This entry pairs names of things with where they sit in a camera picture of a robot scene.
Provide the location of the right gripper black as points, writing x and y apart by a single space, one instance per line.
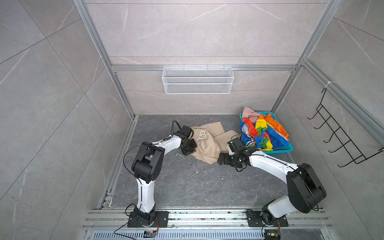
226 161

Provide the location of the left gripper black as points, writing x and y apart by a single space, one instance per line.
195 146

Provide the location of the beige drawstring shorts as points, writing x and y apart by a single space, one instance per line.
212 140

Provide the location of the teal plastic basket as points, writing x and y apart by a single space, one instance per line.
282 148

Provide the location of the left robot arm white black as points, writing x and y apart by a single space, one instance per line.
147 167

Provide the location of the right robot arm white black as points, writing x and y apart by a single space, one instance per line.
305 190

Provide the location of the rainbow coloured shorts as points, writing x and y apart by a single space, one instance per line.
264 132

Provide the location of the pink shorts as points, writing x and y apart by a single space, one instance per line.
250 114

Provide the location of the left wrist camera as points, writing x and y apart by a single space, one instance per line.
185 132

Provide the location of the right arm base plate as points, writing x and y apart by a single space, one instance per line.
260 219

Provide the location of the white wire mesh basket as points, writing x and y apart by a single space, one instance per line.
197 80

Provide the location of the aluminium mounting rail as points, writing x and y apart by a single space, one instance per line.
207 219

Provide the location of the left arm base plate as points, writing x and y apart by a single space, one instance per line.
153 219

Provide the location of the black wire hook rack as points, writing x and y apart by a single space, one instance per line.
340 134

